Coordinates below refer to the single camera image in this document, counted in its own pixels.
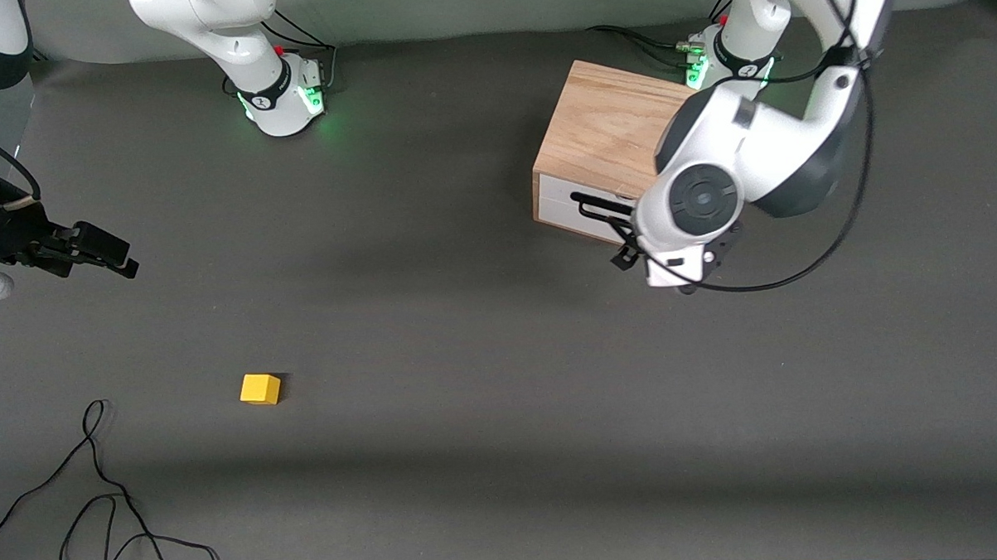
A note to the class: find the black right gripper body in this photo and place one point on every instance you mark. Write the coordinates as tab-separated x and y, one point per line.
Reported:
9	228

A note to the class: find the yellow cube block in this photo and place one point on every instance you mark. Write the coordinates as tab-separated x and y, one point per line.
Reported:
259	389

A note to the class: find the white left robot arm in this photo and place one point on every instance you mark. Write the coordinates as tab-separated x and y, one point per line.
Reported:
759	146

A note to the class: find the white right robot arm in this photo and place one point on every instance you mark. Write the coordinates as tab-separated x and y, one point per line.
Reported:
241	40

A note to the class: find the wooden drawer cabinet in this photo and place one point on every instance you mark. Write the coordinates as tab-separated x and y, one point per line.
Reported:
605	127

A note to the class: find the dark grey table mat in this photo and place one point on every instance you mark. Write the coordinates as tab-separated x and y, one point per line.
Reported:
502	396

